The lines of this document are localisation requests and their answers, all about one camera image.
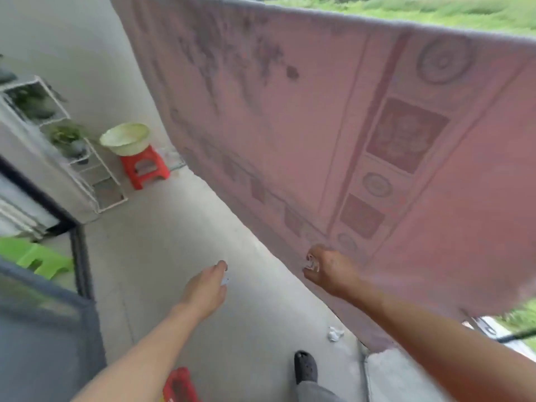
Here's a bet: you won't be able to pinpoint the pink patterned bed sheet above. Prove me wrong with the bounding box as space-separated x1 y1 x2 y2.
108 0 536 352

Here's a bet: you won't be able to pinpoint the small green potted plant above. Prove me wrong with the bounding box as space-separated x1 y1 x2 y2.
48 123 91 160

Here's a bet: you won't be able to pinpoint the black metal balcony railing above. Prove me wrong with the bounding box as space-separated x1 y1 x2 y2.
494 329 536 344

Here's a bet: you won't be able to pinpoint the black slip-on shoe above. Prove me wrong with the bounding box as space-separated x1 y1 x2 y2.
294 350 319 386

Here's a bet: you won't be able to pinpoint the grey framed sliding glass door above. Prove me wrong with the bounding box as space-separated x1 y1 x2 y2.
0 154 108 402

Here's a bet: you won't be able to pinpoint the red plastic stool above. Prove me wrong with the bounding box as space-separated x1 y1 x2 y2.
120 145 171 191
162 367 198 402

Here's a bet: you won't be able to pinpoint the white metal plant rack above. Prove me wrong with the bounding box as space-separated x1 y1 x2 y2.
0 75 128 214

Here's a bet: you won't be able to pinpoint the bushy potted plant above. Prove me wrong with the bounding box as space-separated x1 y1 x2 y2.
8 85 64 122

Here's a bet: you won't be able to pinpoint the green plastic basin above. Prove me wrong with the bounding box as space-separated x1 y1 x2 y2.
99 122 151 157

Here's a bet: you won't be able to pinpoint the person's right forearm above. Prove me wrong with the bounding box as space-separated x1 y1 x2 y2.
343 282 536 402

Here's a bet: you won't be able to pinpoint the light grey trousers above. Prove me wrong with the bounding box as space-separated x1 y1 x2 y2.
296 380 348 402

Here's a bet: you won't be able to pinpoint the person's left hand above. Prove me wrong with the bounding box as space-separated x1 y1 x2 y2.
178 260 229 321

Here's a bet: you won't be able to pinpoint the person's right hand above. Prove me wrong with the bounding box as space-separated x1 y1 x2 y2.
302 245 365 300

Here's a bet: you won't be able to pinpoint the person's left forearm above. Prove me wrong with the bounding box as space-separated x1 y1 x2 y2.
71 303 206 402

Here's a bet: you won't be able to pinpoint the green plastic stool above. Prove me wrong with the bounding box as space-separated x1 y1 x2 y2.
0 236 75 281

